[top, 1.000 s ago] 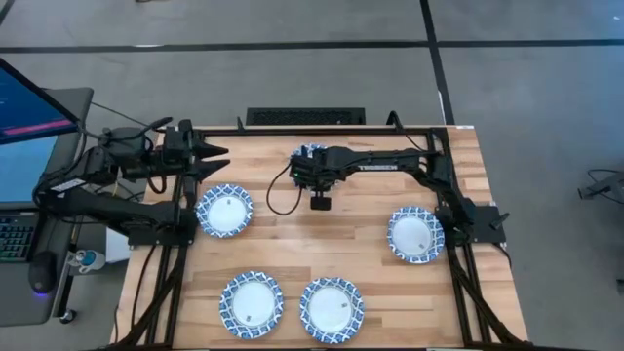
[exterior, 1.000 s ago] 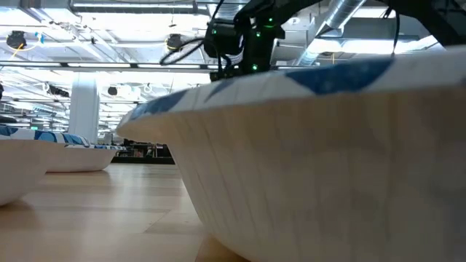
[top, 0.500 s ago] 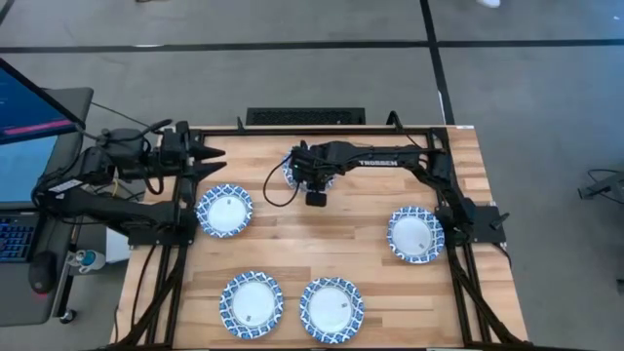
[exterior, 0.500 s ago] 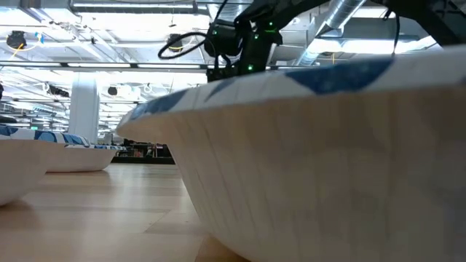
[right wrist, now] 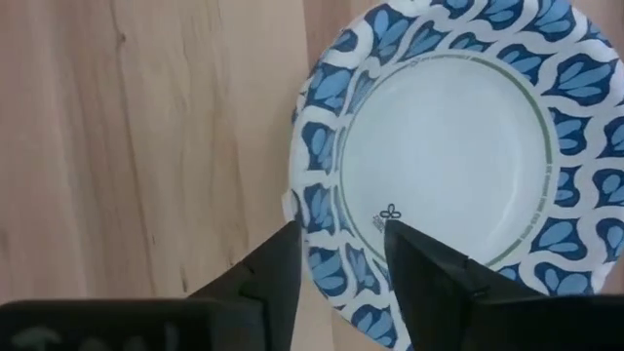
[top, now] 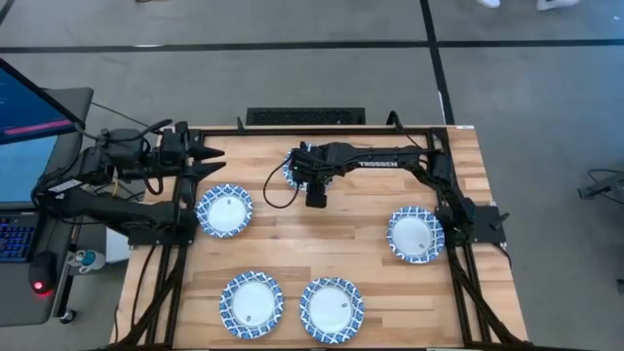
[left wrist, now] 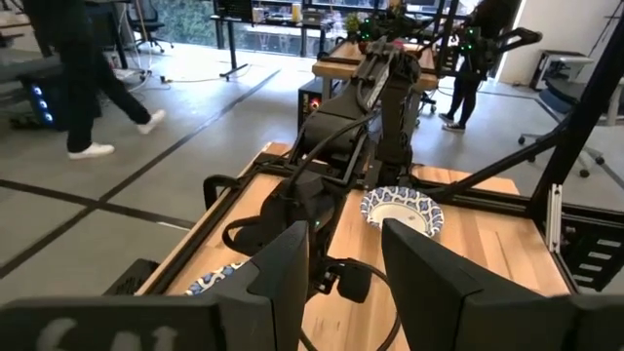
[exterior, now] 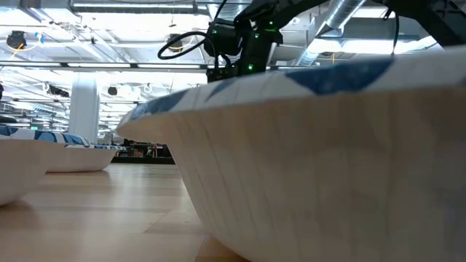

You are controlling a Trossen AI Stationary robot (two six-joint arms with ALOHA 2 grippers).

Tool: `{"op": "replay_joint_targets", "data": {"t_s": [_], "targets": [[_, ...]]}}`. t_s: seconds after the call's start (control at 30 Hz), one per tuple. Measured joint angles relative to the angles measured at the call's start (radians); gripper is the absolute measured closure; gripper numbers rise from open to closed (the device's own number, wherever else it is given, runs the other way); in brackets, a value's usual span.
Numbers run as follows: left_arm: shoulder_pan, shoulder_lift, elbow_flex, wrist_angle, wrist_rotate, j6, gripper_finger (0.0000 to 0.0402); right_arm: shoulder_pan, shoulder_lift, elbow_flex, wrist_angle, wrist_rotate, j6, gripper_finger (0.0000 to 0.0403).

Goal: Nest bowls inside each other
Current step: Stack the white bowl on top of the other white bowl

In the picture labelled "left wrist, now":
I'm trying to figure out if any small green plant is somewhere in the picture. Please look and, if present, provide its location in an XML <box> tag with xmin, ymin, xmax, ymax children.
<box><xmin>342</xmin><ymin>12</ymin><xmax>364</xmax><ymax>41</ymax></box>

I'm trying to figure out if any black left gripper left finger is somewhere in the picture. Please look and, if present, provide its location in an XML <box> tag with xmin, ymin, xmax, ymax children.
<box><xmin>214</xmin><ymin>220</ymin><xmax>311</xmax><ymax>351</ymax></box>

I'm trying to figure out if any black computer box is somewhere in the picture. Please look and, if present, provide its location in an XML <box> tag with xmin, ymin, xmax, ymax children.
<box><xmin>297</xmin><ymin>77</ymin><xmax>338</xmax><ymax>134</ymax></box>

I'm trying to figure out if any blue patterned white paper bowl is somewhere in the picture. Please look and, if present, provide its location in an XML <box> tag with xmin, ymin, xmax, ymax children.
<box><xmin>183</xmin><ymin>260</ymin><xmax>246</xmax><ymax>297</ymax></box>
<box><xmin>360</xmin><ymin>185</ymin><xmax>446</xmax><ymax>239</ymax></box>

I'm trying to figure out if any black strap loop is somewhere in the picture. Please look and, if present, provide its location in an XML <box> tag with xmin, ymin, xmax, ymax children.
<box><xmin>203</xmin><ymin>174</ymin><xmax>241</xmax><ymax>212</ymax></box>

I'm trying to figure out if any standing person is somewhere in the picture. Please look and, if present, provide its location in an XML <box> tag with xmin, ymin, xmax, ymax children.
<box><xmin>437</xmin><ymin>0</ymin><xmax>523</xmax><ymax>135</ymax></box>

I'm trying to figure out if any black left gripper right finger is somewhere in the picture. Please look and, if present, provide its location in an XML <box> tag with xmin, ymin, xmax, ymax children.
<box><xmin>381</xmin><ymin>217</ymin><xmax>579</xmax><ymax>351</ymax></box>

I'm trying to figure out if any black office chair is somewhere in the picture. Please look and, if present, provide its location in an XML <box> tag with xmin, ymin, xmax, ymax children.
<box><xmin>127</xmin><ymin>0</ymin><xmax>175</xmax><ymax>55</ymax></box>

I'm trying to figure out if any silver aluminium bracket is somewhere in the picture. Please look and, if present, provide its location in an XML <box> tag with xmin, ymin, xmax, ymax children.
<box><xmin>545</xmin><ymin>183</ymin><xmax>564</xmax><ymax>254</ymax></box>

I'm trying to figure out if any wooden neighbouring table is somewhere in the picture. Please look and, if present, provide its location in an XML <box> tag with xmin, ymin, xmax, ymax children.
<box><xmin>311</xmin><ymin>40</ymin><xmax>440</xmax><ymax>95</ymax></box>

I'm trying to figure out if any black standing desk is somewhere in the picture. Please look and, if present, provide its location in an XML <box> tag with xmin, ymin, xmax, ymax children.
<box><xmin>210</xmin><ymin>0</ymin><xmax>342</xmax><ymax>82</ymax></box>

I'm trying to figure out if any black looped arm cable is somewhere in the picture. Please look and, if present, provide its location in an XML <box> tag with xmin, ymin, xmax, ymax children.
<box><xmin>220</xmin><ymin>215</ymin><xmax>268</xmax><ymax>257</ymax></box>

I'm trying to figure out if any white cart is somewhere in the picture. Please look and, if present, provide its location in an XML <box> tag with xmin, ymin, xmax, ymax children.
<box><xmin>528</xmin><ymin>49</ymin><xmax>595</xmax><ymax>92</ymax></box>

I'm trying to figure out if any grey swivel chair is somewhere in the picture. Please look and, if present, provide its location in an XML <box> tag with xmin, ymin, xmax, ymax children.
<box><xmin>517</xmin><ymin>72</ymin><xmax>606</xmax><ymax>179</ymax></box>

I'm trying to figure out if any black cable with plug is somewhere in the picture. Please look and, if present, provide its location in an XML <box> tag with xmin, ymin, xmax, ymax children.
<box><xmin>297</xmin><ymin>257</ymin><xmax>402</xmax><ymax>351</ymax></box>

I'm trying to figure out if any walking person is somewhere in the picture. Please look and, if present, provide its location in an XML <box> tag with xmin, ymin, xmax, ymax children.
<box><xmin>21</xmin><ymin>0</ymin><xmax>168</xmax><ymax>162</ymax></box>

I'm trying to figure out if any black machine with blue lights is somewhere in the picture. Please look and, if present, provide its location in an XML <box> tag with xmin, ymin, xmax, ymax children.
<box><xmin>0</xmin><ymin>57</ymin><xmax>65</xmax><ymax>132</ymax></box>

